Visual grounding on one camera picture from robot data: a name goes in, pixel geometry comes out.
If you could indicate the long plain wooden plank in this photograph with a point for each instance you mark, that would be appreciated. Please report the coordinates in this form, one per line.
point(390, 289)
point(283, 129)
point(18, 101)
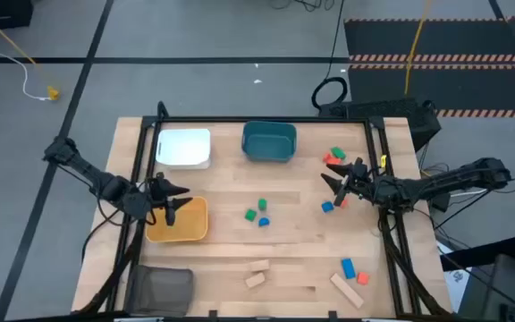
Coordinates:
point(347, 290)

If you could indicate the black power adapter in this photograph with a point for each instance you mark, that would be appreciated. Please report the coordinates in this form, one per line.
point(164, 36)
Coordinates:
point(441, 203)

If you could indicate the teal plastic bin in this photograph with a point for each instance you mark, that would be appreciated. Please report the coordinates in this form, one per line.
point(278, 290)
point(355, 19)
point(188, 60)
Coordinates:
point(268, 143)

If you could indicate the black frame clip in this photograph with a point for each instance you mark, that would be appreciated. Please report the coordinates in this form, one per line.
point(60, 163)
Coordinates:
point(213, 315)
point(332, 315)

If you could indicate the black computer case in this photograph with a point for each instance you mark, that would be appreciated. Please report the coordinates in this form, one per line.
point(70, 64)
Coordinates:
point(396, 109)

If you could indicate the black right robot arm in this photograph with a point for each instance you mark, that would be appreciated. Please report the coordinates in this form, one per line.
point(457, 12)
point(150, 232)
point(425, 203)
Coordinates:
point(441, 181)

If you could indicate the blue wooden cube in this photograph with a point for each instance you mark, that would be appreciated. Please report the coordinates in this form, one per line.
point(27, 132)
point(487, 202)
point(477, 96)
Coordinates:
point(327, 207)

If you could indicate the white printed paper sheet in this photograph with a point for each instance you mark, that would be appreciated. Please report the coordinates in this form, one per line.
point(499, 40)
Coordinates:
point(456, 279)

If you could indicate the black frame corner hook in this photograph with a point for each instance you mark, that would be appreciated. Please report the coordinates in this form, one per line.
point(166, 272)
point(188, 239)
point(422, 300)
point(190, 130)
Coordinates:
point(162, 111)

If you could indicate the black equipment cabinet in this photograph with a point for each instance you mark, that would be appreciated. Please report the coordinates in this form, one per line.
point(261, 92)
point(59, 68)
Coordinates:
point(508, 290)

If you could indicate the blue half-round wooden block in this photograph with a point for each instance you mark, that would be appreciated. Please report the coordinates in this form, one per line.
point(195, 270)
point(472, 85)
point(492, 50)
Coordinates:
point(264, 222)

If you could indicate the black box on floor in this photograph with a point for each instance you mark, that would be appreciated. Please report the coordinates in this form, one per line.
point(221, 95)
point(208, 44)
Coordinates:
point(2, 13)

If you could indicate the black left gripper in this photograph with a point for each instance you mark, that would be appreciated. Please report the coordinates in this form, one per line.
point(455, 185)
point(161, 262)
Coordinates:
point(159, 193)

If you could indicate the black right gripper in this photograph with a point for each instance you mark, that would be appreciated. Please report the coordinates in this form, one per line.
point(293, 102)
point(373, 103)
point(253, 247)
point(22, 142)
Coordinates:
point(358, 179)

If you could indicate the orange plastic bin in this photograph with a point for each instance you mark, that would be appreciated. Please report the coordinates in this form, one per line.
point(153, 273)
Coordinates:
point(190, 223)

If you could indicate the green wooden block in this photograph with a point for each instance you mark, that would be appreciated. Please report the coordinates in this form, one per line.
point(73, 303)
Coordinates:
point(250, 215)
point(338, 153)
point(262, 204)

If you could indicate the blue rectangular wooden block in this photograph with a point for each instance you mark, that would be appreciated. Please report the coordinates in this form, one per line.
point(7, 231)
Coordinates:
point(348, 268)

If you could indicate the red wooden cube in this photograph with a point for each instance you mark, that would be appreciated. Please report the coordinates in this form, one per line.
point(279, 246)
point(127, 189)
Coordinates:
point(362, 278)

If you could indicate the flat green wooden block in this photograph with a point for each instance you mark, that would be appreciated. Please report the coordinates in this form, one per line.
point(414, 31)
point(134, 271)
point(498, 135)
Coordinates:
point(338, 153)

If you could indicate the plain wooden block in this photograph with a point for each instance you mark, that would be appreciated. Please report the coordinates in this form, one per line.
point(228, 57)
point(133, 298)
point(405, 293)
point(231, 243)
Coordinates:
point(255, 280)
point(259, 265)

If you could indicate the white plastic bin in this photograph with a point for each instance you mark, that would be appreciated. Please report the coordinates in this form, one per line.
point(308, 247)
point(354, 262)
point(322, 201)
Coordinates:
point(183, 147)

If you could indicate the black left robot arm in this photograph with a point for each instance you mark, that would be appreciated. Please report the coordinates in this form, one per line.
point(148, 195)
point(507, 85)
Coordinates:
point(105, 185)

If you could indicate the grey translucent plastic bin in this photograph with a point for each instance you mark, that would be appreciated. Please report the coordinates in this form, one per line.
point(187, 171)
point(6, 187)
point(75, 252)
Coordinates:
point(159, 290)

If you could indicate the black hazard-striped floor mat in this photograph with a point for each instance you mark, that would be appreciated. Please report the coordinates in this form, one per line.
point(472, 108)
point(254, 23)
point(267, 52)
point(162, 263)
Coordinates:
point(463, 38)

